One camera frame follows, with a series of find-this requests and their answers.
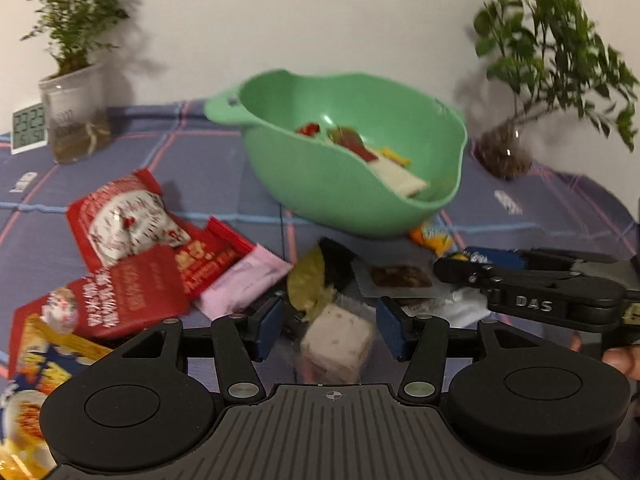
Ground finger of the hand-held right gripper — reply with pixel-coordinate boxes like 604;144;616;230
462;246;640;283
432;255;627;333

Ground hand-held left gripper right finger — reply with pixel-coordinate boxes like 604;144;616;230
376;297;551;405

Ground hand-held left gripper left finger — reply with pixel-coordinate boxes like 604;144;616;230
120;296;287;405

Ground white nougat cube packet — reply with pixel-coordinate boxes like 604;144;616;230
299;302;377;383

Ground red zigzag-edged snack packet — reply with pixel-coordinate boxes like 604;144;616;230
172;216;257;297

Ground green plastic bowl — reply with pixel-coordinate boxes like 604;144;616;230
204;69;469;240

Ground red white snack bag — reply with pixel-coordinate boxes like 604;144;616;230
66;169;201;276

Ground person's right hand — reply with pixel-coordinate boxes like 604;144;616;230
601;346;640;382

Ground clear packet with brown picture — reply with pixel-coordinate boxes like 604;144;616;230
350;255;451;301

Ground lilac pink flat packet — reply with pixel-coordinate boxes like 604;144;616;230
192;244;293;318

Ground olive green black packet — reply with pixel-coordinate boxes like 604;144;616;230
286;237;358;323

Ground orange snack packet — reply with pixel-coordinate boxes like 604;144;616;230
407;222;456;256

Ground leafy plant in round vase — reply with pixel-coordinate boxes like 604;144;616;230
452;0;640;181

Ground dark red cow print packet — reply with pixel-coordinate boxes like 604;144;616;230
7;246;193;378

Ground blue plaid cloth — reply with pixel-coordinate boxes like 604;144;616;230
0;100;640;411

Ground yellow chips bag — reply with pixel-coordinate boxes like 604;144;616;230
0;312;116;480

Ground fine-leaved plant in square vase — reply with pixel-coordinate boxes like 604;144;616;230
20;0;146;165

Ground white digital clock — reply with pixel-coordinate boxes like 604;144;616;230
11;104;50;155

